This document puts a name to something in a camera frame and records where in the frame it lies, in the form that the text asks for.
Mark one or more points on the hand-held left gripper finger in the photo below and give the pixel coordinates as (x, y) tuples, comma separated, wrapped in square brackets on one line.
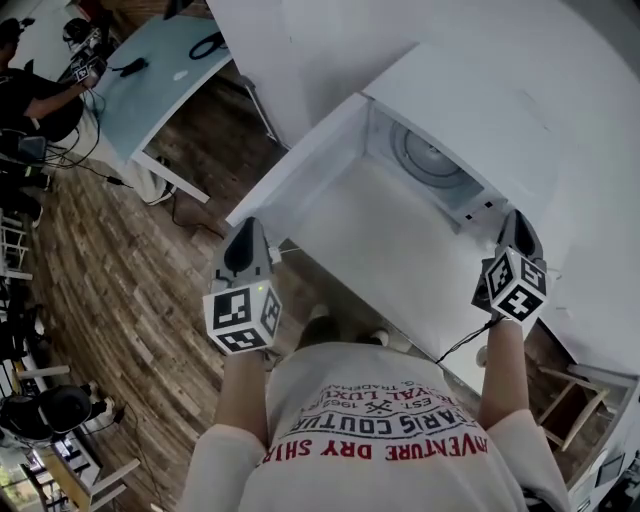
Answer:
[(261, 256), (234, 252)]

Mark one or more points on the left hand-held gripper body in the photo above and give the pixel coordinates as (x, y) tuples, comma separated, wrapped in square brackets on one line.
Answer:
[(232, 310)]

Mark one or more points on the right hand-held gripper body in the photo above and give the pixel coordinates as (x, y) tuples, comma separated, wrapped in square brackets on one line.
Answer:
[(505, 280)]

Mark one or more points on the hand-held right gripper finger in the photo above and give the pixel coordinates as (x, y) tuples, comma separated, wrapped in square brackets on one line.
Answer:
[(508, 236), (530, 242)]

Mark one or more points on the person's right forearm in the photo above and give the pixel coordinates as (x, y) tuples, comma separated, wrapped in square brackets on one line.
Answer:
[(505, 375)]

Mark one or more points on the person's left forearm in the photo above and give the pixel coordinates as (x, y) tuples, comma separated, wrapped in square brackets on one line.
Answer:
[(242, 395)]

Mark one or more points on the white shoe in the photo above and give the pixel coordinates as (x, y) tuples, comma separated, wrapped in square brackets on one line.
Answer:
[(320, 325), (375, 337)]

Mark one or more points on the black power adapter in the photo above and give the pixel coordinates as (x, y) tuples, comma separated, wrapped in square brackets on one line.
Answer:
[(114, 181)]

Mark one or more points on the wooden chair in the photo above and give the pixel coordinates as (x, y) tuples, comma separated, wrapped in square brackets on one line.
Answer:
[(582, 415)]

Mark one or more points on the light blue desk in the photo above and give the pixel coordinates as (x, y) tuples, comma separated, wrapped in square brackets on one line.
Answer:
[(150, 100)]

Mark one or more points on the white wooden stool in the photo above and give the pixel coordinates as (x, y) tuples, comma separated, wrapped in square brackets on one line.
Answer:
[(112, 472)]

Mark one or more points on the small black object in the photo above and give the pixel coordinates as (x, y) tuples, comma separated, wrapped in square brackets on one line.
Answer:
[(134, 66)]

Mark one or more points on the white printed t-shirt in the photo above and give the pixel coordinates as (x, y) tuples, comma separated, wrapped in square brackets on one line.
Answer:
[(375, 475)]

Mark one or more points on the open laptop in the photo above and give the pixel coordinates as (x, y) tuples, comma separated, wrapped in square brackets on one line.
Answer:
[(612, 470)]

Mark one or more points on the white chair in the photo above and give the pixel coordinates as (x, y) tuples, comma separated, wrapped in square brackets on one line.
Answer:
[(12, 250)]

